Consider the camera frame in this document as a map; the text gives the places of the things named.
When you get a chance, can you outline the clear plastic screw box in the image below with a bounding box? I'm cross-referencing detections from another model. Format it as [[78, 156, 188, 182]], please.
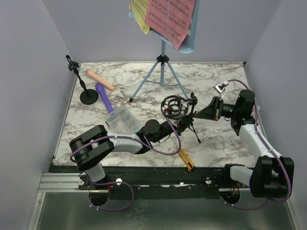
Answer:
[[105, 105, 142, 135]]

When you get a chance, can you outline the beige microphone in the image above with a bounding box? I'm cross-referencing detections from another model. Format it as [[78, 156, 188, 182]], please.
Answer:
[[85, 69, 115, 92]]

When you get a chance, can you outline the purple microphone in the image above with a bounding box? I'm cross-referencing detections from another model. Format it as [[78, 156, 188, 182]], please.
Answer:
[[95, 83, 114, 113]]

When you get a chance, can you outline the yellow utility knife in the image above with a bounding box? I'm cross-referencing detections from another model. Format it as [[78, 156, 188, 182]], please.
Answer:
[[178, 148, 195, 172]]

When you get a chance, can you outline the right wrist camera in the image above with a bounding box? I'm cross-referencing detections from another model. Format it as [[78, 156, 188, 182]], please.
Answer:
[[214, 81, 229, 99]]

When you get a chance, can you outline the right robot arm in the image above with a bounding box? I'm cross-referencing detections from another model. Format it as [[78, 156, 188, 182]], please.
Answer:
[[195, 90, 294, 202]]

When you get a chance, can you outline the pink sheet music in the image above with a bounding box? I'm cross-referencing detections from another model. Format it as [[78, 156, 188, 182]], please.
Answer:
[[145, 0, 197, 50]]

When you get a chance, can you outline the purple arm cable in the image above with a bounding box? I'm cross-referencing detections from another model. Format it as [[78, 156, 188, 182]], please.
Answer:
[[220, 79, 291, 211], [70, 115, 182, 212]]

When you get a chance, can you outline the black round-base mic stand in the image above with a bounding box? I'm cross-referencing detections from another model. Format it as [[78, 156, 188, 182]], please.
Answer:
[[66, 55, 98, 105]]

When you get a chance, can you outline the yellow sheet music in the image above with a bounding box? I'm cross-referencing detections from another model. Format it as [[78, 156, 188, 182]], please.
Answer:
[[129, 0, 150, 35]]

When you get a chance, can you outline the black tripod mic stand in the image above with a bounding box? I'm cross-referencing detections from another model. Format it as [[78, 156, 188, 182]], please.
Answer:
[[161, 92, 201, 143]]

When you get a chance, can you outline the light blue music stand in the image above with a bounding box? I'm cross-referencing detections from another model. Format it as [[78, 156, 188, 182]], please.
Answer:
[[129, 0, 200, 103]]

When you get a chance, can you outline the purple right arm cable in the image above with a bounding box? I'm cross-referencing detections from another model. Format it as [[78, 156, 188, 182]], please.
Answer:
[[220, 79, 291, 211]]

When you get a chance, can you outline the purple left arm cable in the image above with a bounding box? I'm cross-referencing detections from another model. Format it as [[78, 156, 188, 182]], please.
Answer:
[[70, 115, 182, 212]]

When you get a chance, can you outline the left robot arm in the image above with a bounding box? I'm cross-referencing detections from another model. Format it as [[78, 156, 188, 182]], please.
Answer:
[[69, 115, 194, 189]]

